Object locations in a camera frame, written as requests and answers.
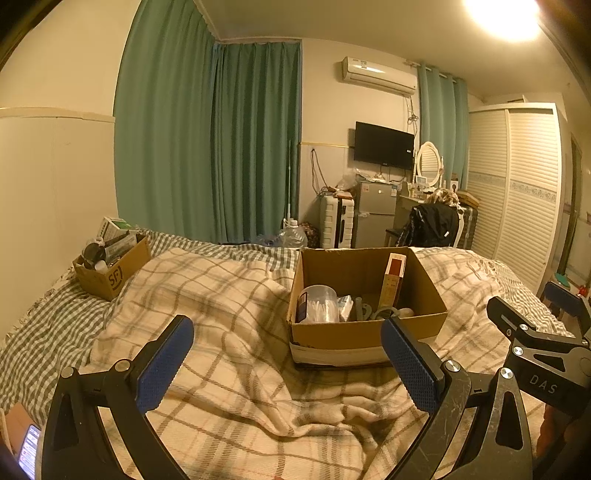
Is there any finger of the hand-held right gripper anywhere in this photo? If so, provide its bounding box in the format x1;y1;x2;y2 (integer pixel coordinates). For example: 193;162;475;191
487;296;540;343
542;281;591;340

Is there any oval white vanity mirror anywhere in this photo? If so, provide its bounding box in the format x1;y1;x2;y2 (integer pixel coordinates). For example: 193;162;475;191
414;141;441;184

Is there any grey small fridge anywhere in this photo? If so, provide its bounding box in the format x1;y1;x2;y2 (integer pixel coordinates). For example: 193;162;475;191
353;179;399;250

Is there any dark round item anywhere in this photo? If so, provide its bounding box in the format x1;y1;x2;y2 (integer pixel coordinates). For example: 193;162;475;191
82;243;108;267

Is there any wide green curtain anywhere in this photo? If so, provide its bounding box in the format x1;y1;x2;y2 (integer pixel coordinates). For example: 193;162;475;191
113;0;217;245

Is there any narrow green curtain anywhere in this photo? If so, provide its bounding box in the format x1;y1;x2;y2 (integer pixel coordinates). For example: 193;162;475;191
416;61;470;193

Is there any clear jar of cotton swabs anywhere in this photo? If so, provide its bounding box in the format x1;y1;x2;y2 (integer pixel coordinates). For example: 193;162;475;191
295;285;342;324

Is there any white ribbed suitcase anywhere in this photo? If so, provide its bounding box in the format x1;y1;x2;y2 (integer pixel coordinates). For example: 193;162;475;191
320;193;356;250

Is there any large cardboard box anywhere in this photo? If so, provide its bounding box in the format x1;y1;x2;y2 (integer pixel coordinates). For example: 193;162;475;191
287;247;450;368

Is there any grey ring-shaped object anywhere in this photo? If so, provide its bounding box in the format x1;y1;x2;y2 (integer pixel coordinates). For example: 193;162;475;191
353;298;399;322

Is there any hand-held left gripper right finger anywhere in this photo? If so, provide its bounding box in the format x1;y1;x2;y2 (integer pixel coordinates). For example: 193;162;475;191
379;316;536;480

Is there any white air conditioner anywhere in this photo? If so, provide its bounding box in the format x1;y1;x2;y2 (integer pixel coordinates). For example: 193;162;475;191
341;56;417;97

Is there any black wall television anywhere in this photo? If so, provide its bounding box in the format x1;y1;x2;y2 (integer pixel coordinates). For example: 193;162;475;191
353;121;416;169

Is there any black jacket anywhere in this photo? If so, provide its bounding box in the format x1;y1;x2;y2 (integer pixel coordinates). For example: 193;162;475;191
398;202;461;251

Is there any white louvred wardrobe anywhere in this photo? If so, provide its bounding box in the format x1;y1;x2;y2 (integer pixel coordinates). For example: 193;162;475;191
465;102;571;296

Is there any clear water jug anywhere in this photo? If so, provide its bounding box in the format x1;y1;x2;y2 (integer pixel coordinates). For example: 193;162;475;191
278;220;309;250

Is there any red white medicine box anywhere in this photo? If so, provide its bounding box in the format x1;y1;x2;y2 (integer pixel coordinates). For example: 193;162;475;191
379;252;407;310

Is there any dark patterned suitcase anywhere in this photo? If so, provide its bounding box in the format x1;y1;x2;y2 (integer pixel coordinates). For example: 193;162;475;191
457;205;480;250

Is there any person's right hand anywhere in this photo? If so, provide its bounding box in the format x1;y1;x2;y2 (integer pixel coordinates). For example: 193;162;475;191
536;404;580;459

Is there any white green carton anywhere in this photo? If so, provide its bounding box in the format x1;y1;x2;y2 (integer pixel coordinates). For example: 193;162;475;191
98;216;139;241

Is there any beige plaid blanket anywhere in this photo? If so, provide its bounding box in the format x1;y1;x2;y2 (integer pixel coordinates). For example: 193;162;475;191
88;247;552;480

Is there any green gingham bed sheet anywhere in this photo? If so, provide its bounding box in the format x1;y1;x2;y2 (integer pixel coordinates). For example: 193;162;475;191
0;227;575;416

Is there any white thin pole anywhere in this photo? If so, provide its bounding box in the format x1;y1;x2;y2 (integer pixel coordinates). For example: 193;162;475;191
285;140;293;222

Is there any small printed cardboard box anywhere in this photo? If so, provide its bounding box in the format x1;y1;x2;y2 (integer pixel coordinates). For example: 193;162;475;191
72;232;153;302

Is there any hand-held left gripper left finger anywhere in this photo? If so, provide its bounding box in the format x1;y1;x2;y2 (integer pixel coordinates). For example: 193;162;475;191
41;315;195;480

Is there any smartphone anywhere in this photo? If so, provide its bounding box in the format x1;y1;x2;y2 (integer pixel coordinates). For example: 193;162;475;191
17;424;45;480

